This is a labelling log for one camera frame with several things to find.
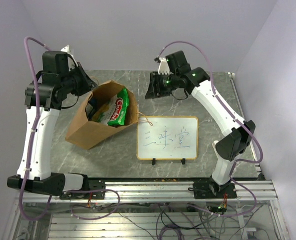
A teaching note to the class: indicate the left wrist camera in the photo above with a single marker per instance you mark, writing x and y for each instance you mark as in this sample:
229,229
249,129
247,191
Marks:
69,50

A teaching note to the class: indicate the small whiteboard with frame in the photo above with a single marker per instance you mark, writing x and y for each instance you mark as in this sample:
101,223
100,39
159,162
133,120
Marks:
167,138

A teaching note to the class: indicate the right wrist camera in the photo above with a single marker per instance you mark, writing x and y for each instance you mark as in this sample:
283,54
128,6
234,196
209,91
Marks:
163,68

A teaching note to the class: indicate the white board eraser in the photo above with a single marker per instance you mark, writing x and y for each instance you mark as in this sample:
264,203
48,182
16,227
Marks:
214,145

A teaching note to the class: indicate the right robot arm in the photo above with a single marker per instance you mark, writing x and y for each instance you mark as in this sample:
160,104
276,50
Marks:
174,72

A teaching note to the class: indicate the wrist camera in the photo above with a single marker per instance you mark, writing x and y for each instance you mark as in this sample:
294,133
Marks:
69,50
163,68

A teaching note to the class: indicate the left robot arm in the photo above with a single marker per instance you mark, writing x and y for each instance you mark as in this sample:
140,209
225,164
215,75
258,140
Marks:
44,102

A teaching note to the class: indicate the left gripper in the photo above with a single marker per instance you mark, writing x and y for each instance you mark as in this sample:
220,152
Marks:
88,84

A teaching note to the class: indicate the brown paper bag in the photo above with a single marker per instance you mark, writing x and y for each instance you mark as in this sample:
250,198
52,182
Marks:
85,133

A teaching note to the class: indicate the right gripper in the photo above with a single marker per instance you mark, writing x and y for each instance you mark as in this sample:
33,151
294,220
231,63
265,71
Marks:
155,90

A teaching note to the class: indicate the green Chuba chips bag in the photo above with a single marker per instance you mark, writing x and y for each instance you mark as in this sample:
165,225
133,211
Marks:
113,112

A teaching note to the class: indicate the dark blue snack bag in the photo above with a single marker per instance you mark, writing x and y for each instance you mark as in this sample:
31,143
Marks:
91,108

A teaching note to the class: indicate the aluminium rail frame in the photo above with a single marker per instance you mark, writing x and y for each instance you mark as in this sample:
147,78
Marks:
156,209

